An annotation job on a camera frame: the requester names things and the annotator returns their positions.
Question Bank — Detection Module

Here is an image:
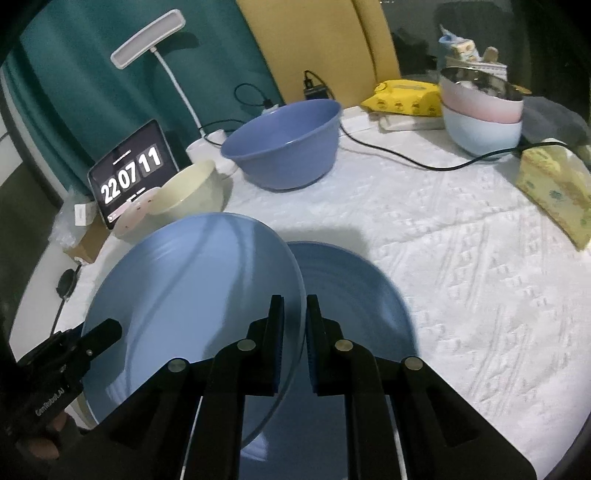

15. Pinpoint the yellow tissue box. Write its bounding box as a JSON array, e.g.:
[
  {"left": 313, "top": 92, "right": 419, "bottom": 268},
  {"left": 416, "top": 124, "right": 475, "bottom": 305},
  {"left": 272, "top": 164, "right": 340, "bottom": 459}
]
[{"left": 516, "top": 138, "right": 591, "bottom": 252}]

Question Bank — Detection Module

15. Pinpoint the teal curtain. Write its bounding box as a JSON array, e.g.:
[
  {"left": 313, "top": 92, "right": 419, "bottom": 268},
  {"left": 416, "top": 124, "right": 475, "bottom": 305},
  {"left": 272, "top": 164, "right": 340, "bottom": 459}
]
[{"left": 0, "top": 0, "right": 287, "bottom": 195}]

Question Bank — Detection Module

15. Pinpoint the lamp cable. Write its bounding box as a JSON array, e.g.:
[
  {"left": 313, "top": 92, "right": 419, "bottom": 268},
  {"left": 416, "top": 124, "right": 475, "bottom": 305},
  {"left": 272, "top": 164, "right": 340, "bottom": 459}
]
[{"left": 199, "top": 120, "right": 245, "bottom": 139}]

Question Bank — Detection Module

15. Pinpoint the black round puck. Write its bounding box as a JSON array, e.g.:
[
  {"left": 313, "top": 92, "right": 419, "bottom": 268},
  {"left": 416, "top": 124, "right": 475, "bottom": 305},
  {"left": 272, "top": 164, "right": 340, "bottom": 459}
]
[{"left": 55, "top": 268, "right": 78, "bottom": 298}]

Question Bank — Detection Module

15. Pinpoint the looped black cable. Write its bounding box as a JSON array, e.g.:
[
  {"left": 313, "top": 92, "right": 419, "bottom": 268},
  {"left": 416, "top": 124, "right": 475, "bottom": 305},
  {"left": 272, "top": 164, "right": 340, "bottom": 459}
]
[{"left": 234, "top": 83, "right": 278, "bottom": 110}]

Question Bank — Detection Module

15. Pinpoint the grey cloth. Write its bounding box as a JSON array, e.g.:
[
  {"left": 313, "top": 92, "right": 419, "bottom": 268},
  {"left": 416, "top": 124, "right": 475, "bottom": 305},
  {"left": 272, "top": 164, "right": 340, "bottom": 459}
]
[{"left": 522, "top": 96, "right": 587, "bottom": 148}]

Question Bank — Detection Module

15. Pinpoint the person's left hand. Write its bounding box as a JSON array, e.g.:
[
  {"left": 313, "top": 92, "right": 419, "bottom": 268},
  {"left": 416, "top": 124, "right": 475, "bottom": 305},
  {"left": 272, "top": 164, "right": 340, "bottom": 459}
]
[{"left": 44, "top": 411, "right": 80, "bottom": 445}]

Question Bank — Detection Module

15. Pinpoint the pale blue bowl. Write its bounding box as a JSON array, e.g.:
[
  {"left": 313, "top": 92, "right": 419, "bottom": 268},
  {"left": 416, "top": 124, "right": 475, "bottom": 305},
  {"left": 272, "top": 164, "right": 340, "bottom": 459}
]
[{"left": 444, "top": 102, "right": 523, "bottom": 160}]

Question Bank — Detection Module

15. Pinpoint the yellow wipes pack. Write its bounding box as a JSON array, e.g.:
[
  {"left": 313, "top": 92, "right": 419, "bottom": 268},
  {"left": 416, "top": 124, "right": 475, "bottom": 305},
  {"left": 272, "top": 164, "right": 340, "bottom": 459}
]
[{"left": 360, "top": 79, "right": 444, "bottom": 116}]

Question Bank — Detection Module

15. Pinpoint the yellow curtain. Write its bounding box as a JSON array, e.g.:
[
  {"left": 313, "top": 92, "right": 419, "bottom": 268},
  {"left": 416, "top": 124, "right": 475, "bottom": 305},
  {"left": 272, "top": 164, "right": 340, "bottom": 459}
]
[{"left": 235, "top": 0, "right": 400, "bottom": 107}]

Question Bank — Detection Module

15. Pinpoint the cream bowl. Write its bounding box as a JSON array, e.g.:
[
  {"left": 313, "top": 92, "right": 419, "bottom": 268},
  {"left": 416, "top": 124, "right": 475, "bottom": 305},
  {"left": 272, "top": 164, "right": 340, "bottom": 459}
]
[{"left": 148, "top": 160, "right": 227, "bottom": 222}]

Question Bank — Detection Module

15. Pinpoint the long black cable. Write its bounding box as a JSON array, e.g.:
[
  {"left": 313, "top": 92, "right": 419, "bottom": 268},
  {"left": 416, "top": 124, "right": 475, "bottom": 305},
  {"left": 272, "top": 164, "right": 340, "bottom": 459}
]
[{"left": 340, "top": 124, "right": 575, "bottom": 171}]

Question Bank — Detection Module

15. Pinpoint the steel bowl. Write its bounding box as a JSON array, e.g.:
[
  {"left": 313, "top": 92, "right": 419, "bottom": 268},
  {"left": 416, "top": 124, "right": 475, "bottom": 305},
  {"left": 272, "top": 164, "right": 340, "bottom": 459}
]
[{"left": 440, "top": 67, "right": 525, "bottom": 100}]

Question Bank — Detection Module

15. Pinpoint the blue snack bag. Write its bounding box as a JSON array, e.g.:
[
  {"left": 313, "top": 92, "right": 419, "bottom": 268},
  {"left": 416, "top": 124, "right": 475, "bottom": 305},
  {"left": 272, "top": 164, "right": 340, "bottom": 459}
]
[{"left": 438, "top": 25, "right": 462, "bottom": 58}]

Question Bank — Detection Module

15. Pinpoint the tablet with clock display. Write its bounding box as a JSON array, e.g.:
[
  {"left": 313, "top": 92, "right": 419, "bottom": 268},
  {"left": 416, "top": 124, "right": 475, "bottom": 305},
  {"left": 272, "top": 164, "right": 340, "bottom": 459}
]
[{"left": 88, "top": 119, "right": 178, "bottom": 230}]

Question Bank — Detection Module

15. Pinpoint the cardboard box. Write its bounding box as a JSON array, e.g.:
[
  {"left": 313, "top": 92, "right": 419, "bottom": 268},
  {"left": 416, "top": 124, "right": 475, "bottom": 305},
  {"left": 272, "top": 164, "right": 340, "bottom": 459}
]
[{"left": 65, "top": 217, "right": 112, "bottom": 265}]

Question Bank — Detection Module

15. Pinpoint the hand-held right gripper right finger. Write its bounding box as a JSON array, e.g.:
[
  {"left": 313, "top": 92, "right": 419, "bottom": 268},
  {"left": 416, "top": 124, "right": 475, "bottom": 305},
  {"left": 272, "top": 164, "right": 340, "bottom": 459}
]
[{"left": 306, "top": 294, "right": 539, "bottom": 480}]

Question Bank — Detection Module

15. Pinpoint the pink strawberry bowl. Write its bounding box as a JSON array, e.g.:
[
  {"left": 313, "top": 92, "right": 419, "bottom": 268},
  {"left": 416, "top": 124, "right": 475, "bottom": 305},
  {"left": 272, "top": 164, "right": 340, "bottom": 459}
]
[{"left": 112, "top": 187, "right": 160, "bottom": 239}]

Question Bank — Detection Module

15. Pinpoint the white desk lamp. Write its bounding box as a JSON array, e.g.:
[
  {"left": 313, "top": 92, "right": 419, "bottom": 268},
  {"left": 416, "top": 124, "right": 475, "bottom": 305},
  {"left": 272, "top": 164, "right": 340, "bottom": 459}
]
[{"left": 110, "top": 10, "right": 238, "bottom": 178}]

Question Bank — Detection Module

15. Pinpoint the clear plastic bag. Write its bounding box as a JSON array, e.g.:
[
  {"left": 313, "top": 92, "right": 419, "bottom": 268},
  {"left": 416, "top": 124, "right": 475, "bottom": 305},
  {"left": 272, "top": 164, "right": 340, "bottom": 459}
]
[{"left": 52, "top": 196, "right": 100, "bottom": 250}]

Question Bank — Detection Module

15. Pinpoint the white wipes pack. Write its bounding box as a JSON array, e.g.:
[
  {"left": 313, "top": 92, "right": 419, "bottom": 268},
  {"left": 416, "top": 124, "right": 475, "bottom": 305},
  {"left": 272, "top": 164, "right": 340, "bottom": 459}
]
[{"left": 379, "top": 113, "right": 446, "bottom": 132}]

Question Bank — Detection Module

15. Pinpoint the beige plate blue rim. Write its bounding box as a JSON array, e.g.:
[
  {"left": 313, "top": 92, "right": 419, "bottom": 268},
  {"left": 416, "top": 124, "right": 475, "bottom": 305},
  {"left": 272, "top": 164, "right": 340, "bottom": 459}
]
[{"left": 81, "top": 212, "right": 308, "bottom": 450}]

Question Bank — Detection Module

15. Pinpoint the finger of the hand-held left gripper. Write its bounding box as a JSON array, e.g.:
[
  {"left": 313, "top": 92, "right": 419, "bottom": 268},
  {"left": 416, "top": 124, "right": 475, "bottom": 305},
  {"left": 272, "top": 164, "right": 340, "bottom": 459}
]
[{"left": 78, "top": 318, "right": 123, "bottom": 359}]

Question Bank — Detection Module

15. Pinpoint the white woven basket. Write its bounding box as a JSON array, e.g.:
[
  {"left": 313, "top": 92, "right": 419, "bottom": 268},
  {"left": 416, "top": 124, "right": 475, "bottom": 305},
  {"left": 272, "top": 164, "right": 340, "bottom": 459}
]
[{"left": 445, "top": 55, "right": 509, "bottom": 78}]

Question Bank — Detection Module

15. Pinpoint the black charger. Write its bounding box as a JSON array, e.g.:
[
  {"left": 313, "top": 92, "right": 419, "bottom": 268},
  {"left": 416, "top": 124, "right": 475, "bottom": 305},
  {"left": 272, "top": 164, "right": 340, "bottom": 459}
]
[{"left": 302, "top": 69, "right": 331, "bottom": 100}]

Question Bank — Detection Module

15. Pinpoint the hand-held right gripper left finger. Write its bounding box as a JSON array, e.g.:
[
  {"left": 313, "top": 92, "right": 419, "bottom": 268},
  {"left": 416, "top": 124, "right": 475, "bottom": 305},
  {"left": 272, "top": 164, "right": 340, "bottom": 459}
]
[{"left": 51, "top": 294, "right": 286, "bottom": 480}]

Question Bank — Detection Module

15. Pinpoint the thin black cable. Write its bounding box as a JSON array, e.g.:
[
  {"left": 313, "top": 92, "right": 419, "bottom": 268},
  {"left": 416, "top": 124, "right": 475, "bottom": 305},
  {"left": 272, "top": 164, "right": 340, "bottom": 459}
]
[{"left": 48, "top": 295, "right": 70, "bottom": 335}]

